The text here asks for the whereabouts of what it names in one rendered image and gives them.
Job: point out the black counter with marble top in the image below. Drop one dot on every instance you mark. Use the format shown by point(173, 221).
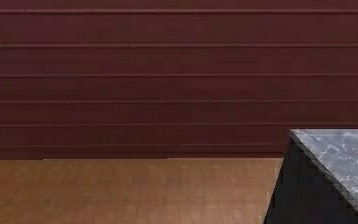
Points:
point(323, 186)

